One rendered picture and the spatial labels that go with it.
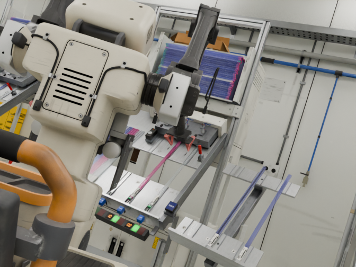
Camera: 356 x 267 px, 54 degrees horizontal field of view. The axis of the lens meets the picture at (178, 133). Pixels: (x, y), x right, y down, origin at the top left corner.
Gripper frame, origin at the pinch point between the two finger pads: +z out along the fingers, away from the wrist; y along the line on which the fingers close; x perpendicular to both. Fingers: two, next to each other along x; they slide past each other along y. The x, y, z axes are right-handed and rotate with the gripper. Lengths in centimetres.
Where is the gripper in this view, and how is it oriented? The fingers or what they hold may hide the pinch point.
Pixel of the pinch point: (179, 146)
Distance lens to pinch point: 171.6
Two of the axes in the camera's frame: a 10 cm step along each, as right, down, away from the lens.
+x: -5.0, 5.5, -6.7
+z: 0.4, 7.9, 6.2
